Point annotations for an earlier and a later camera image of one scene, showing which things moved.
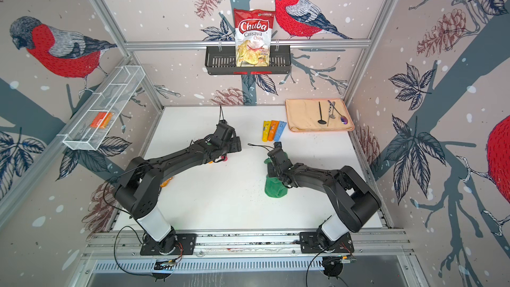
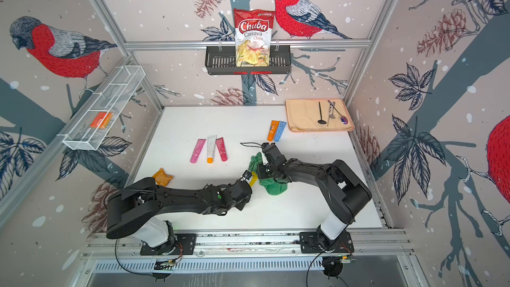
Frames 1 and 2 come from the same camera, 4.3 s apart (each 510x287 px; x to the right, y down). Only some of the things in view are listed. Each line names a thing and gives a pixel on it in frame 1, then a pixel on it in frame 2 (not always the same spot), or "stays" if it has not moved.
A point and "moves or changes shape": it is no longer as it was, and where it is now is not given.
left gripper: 237,142 -> 242,206
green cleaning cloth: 273,187 moves or changes shape
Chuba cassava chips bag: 254,30 stays
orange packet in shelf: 101,119 stays
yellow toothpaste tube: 265,130 -> 254,179
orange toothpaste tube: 273,130 stays
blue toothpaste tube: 280,127 stays
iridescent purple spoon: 343,119 stays
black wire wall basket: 222,60 stays
